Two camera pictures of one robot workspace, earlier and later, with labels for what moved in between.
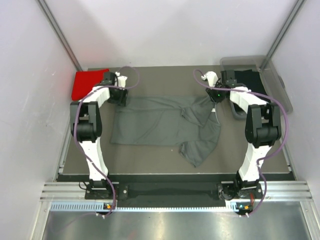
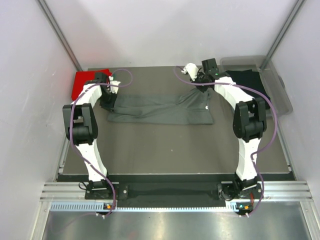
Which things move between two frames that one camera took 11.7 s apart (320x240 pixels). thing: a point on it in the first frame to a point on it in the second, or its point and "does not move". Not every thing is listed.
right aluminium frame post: [297, 7] does not move
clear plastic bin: [272, 77] does not move
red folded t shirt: [84, 81] does not move
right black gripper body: [216, 95] to [201, 78]
